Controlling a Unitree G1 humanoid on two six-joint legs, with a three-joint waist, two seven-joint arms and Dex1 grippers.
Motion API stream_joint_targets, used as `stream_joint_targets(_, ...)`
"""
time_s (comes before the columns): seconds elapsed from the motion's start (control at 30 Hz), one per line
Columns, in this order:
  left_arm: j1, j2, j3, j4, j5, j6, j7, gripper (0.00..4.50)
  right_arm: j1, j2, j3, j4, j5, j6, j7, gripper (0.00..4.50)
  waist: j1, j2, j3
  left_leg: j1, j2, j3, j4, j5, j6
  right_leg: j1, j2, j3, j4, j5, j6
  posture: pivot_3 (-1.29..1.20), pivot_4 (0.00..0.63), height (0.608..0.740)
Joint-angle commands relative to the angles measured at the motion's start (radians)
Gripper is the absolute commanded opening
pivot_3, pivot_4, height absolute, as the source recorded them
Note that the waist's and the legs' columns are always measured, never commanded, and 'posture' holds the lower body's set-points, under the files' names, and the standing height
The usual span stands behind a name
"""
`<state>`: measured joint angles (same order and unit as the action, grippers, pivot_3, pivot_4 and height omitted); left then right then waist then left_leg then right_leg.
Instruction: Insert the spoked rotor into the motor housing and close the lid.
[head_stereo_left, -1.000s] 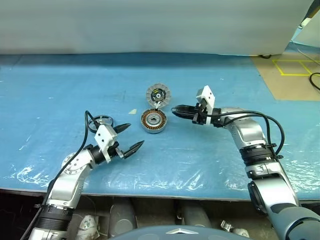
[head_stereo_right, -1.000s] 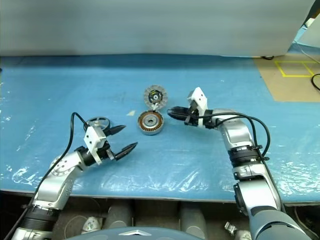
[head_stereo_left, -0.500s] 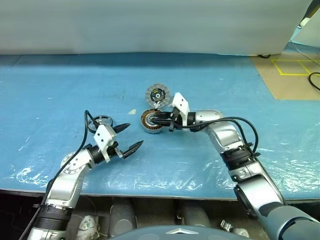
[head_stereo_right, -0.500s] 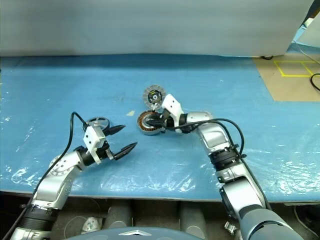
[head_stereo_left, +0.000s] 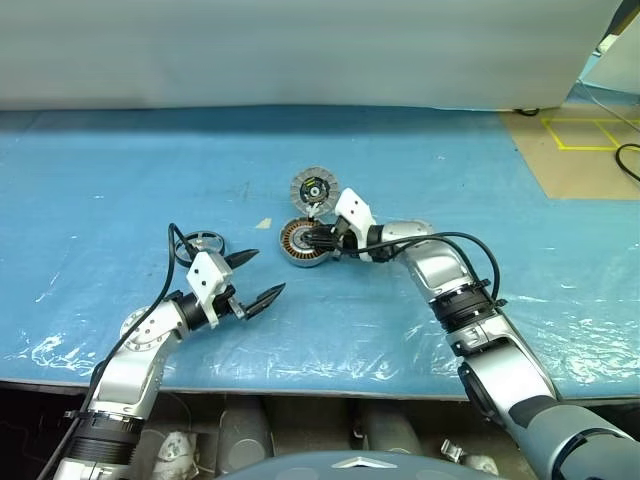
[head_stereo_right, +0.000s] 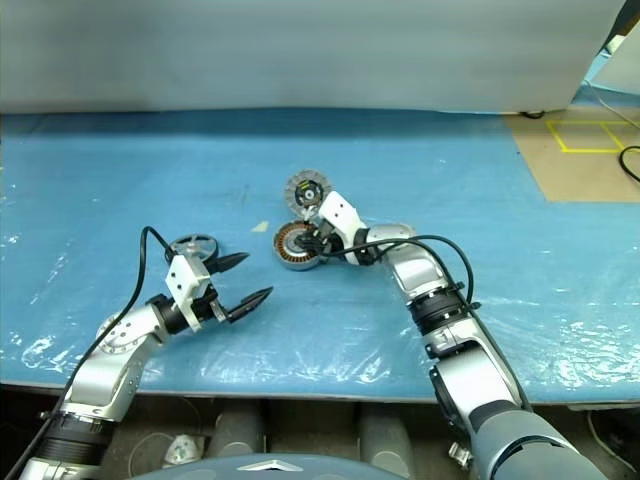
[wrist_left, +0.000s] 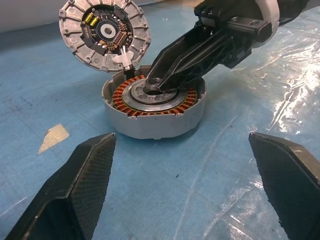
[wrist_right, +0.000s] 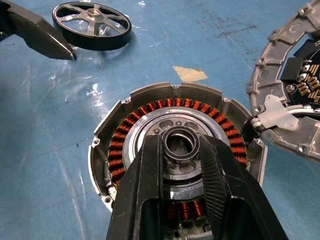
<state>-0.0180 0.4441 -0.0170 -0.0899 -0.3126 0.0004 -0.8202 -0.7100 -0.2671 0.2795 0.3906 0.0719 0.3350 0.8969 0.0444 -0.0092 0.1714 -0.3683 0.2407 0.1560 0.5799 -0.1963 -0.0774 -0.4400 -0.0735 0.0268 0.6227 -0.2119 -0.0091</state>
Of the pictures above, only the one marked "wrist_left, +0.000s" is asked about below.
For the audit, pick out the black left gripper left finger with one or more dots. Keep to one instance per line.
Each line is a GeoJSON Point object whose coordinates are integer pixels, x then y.
{"type": "Point", "coordinates": [75, 190]}

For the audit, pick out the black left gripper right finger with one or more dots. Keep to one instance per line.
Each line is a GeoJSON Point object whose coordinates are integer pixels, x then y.
{"type": "Point", "coordinates": [292, 185]}

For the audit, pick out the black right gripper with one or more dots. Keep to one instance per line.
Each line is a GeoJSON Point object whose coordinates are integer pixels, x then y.
{"type": "Point", "coordinates": [220, 15]}

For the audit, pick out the silver spoked rotor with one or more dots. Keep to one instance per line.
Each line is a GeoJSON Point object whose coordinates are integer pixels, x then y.
{"type": "Point", "coordinates": [140, 96]}

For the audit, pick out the grey round motor housing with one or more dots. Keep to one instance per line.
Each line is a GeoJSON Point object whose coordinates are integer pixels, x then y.
{"type": "Point", "coordinates": [155, 125]}

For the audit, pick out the round lid with circuit board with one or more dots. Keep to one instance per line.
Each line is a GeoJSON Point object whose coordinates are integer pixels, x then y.
{"type": "Point", "coordinates": [75, 32]}

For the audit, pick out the beige tape patch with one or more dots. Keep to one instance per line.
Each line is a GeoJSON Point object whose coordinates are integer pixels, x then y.
{"type": "Point", "coordinates": [53, 137]}

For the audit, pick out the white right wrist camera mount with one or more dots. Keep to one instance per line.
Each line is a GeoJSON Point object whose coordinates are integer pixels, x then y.
{"type": "Point", "coordinates": [271, 10]}

